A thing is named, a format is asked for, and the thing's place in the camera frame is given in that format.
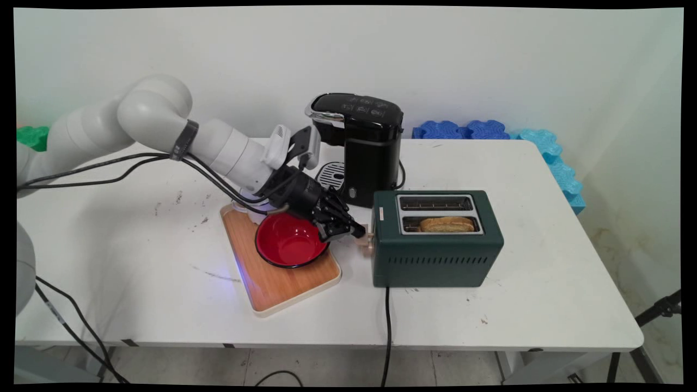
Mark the red enamel bowl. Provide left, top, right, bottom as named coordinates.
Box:
left=255, top=212, right=332, bottom=270

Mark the green foam mat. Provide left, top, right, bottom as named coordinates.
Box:
left=16, top=126, right=50, bottom=152

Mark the wooden cutting board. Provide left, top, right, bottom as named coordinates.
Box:
left=220, top=204, right=343, bottom=318

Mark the black toaster power cable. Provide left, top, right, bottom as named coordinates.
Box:
left=380, top=286, right=394, bottom=386

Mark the light blue foam mat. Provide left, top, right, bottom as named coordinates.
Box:
left=509, top=128, right=588, bottom=216

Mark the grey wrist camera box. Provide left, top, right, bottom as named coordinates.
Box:
left=264, top=124, right=322, bottom=171

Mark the black arm strap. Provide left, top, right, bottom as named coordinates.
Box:
left=168, top=119, right=200, bottom=162

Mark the black tripod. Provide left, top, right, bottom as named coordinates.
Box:
left=606, top=290, right=682, bottom=385

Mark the thin cable along arm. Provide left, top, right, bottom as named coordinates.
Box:
left=16, top=152, right=268, bottom=215
left=16, top=157, right=261, bottom=207

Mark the dark blue foam mat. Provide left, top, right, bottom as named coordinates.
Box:
left=412, top=120, right=470, bottom=140
left=466, top=120, right=511, bottom=140

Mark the dark green toaster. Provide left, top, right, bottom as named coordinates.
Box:
left=371, top=189, right=505, bottom=288

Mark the black looped floor cable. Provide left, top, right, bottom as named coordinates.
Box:
left=254, top=370, right=303, bottom=387

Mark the black coffee machine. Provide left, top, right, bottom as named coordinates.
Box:
left=305, top=93, right=406, bottom=209

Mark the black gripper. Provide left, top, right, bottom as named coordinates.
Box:
left=258, top=167, right=367, bottom=242

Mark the grey table leg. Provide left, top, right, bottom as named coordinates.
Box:
left=98, top=346, right=118, bottom=377

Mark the toasted bread slice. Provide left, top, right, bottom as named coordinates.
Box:
left=419, top=216, right=476, bottom=234

